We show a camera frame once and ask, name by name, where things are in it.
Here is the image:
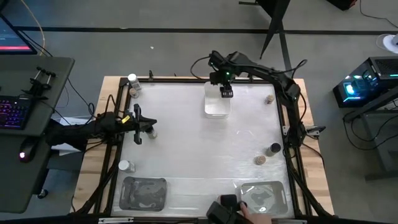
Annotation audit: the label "black frame clamp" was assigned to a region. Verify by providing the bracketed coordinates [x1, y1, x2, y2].
[306, 125, 326, 138]

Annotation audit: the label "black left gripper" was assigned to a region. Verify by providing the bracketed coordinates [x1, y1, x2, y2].
[126, 104, 158, 146]

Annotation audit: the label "grey side desk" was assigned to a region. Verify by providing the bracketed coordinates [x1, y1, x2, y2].
[343, 85, 398, 181]

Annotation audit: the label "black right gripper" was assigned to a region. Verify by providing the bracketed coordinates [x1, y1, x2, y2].
[208, 70, 234, 99]

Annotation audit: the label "person's hand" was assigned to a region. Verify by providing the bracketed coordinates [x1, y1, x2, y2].
[239, 202, 273, 224]

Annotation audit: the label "lit computer tower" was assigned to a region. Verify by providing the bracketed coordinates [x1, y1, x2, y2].
[332, 55, 398, 109]

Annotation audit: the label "green spice jar black lid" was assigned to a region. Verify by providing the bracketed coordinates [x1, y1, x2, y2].
[145, 125, 158, 140]

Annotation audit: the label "black computer mouse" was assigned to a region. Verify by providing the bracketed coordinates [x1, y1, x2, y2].
[18, 136, 40, 164]

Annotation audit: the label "black-lid spice jar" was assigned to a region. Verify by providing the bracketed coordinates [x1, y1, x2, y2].
[265, 142, 282, 157]

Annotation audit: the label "black cable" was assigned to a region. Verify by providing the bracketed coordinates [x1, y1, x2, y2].
[359, 0, 398, 29]
[67, 77, 96, 121]

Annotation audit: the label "white plastic bin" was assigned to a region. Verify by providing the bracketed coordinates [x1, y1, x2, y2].
[203, 81, 232, 119]

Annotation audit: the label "backlit keyboard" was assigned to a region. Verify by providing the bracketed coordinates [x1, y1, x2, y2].
[0, 95, 34, 131]

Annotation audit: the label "white fan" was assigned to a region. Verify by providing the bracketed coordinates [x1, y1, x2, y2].
[376, 32, 398, 54]

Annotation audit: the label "white-lid spice jar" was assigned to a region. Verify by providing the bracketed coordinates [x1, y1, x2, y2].
[118, 159, 136, 174]

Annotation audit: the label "computer monitor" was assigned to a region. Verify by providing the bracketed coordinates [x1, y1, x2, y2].
[0, 14, 38, 55]

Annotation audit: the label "clear grey plastic tray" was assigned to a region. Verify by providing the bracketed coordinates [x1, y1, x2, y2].
[240, 180, 287, 216]

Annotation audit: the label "black clamp stand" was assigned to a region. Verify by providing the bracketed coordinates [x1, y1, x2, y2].
[21, 66, 57, 100]

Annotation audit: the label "white paper sheet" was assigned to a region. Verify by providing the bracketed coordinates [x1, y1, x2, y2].
[49, 113, 94, 156]

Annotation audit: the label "yellow cable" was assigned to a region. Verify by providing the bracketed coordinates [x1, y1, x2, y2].
[20, 0, 47, 57]

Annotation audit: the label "black table frame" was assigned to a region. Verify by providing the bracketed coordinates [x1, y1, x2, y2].
[74, 76, 332, 224]

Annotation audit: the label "tall white-capped spice jar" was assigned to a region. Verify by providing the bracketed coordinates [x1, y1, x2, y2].
[127, 73, 142, 91]

